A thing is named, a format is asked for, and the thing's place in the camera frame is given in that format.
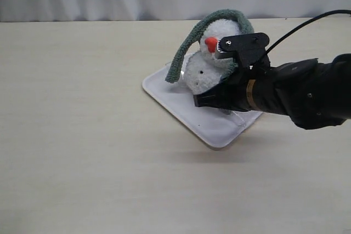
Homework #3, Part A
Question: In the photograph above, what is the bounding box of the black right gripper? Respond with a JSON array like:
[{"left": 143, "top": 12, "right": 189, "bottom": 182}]
[{"left": 193, "top": 58, "right": 287, "bottom": 115}]

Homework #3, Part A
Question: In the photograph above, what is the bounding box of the white plush snowman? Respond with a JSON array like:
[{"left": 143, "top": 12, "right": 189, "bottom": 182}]
[{"left": 183, "top": 19, "right": 241, "bottom": 95}]

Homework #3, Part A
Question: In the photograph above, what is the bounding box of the green knitted scarf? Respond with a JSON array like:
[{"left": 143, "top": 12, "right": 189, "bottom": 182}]
[{"left": 165, "top": 9, "right": 254, "bottom": 83}]

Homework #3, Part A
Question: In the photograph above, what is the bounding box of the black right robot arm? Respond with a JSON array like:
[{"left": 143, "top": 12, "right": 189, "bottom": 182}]
[{"left": 194, "top": 54, "right": 350, "bottom": 130}]

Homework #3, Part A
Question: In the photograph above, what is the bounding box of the white rectangular plastic tray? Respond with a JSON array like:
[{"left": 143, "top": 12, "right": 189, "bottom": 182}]
[{"left": 142, "top": 62, "right": 262, "bottom": 149}]

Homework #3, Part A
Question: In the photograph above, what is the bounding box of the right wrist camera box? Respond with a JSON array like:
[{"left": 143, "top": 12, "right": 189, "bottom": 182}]
[{"left": 214, "top": 32, "right": 270, "bottom": 69}]

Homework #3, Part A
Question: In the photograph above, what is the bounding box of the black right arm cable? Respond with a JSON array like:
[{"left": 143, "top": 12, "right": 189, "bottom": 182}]
[{"left": 264, "top": 9, "right": 351, "bottom": 55}]

